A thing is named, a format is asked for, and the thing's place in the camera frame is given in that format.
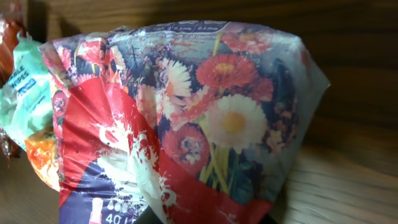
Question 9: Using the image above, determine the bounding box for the red purple sanitary pad pack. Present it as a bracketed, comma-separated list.
[39, 21, 329, 223]

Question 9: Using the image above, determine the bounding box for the small orange tissue pack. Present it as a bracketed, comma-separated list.
[25, 127, 60, 192]

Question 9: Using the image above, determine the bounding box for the teal green wipes pack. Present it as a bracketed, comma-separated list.
[1, 37, 53, 149]

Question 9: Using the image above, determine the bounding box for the red Top chocolate bar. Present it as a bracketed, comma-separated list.
[1, 19, 25, 160]

